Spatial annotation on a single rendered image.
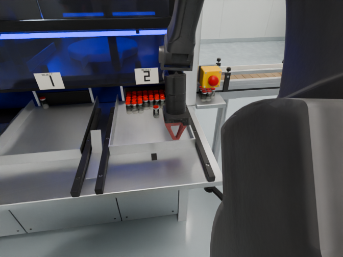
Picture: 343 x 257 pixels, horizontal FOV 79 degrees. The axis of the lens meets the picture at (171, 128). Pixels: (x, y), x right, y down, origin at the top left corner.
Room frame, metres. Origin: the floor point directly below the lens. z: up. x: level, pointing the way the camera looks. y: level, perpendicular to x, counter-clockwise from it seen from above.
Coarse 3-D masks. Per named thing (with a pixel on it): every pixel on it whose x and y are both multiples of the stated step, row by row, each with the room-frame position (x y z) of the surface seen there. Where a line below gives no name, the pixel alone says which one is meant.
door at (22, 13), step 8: (0, 0) 0.69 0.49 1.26; (8, 0) 0.69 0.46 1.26; (16, 0) 0.69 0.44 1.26; (24, 0) 0.70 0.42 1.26; (32, 0) 0.70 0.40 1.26; (0, 8) 0.69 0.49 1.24; (8, 8) 0.69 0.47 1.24; (16, 8) 0.69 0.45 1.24; (24, 8) 0.70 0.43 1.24; (32, 8) 0.70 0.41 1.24; (0, 16) 0.68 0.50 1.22; (8, 16) 0.69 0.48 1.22; (16, 16) 0.69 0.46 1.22; (24, 16) 0.69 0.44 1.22; (32, 16) 0.70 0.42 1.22; (40, 16) 0.70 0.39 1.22
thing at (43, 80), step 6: (54, 72) 0.69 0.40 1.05; (36, 78) 0.68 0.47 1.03; (42, 78) 0.68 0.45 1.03; (48, 78) 0.68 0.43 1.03; (54, 78) 0.69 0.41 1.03; (60, 78) 0.69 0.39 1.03; (42, 84) 0.68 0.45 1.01; (48, 84) 0.68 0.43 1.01; (54, 84) 0.69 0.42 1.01; (60, 84) 0.69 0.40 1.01
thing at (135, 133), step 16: (144, 112) 0.70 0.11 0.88; (160, 112) 0.70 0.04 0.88; (112, 128) 0.55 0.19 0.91; (128, 128) 0.59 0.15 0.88; (144, 128) 0.59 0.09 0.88; (160, 128) 0.59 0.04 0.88; (176, 128) 0.59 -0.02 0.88; (112, 144) 0.50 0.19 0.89; (128, 144) 0.47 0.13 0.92; (144, 144) 0.47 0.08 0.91; (160, 144) 0.48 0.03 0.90; (176, 144) 0.48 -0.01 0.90; (192, 144) 0.49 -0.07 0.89
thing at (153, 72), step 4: (140, 68) 0.73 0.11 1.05; (144, 68) 0.73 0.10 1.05; (148, 68) 0.73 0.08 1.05; (152, 68) 0.73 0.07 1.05; (156, 68) 0.74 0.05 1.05; (136, 72) 0.73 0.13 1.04; (140, 72) 0.73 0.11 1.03; (152, 72) 0.73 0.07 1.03; (156, 72) 0.74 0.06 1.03; (136, 76) 0.73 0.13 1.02; (140, 76) 0.73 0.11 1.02; (152, 76) 0.73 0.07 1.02; (156, 76) 0.74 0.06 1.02; (136, 80) 0.73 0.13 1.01; (140, 80) 0.73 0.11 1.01; (152, 80) 0.73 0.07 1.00; (156, 80) 0.74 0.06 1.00; (136, 84) 0.73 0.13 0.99
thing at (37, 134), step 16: (96, 96) 0.77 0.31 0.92; (32, 112) 0.70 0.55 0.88; (48, 112) 0.70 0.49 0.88; (64, 112) 0.70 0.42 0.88; (80, 112) 0.70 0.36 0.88; (16, 128) 0.58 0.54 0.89; (32, 128) 0.59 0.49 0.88; (48, 128) 0.59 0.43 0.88; (64, 128) 0.59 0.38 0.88; (80, 128) 0.59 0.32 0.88; (0, 144) 0.49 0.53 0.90; (16, 144) 0.50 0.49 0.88; (32, 144) 0.50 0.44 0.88; (48, 144) 0.50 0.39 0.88; (64, 144) 0.50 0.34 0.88; (80, 144) 0.47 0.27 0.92; (0, 160) 0.42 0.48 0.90; (16, 160) 0.42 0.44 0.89; (32, 160) 0.43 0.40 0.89; (48, 160) 0.43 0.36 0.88
